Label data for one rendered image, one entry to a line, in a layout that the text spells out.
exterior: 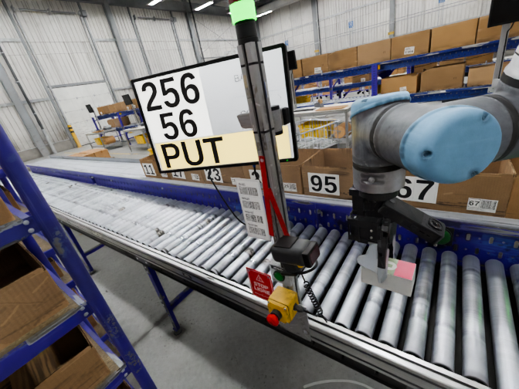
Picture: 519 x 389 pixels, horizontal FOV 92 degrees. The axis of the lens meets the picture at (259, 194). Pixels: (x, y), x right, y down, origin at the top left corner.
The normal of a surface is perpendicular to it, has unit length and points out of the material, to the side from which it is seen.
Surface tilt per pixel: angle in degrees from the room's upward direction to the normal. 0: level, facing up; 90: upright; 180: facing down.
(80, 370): 90
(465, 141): 90
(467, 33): 90
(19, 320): 91
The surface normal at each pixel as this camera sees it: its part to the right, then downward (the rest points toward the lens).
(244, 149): -0.27, 0.38
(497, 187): -0.55, 0.44
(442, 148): 0.04, 0.40
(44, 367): -0.17, -0.91
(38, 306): 0.81, 0.11
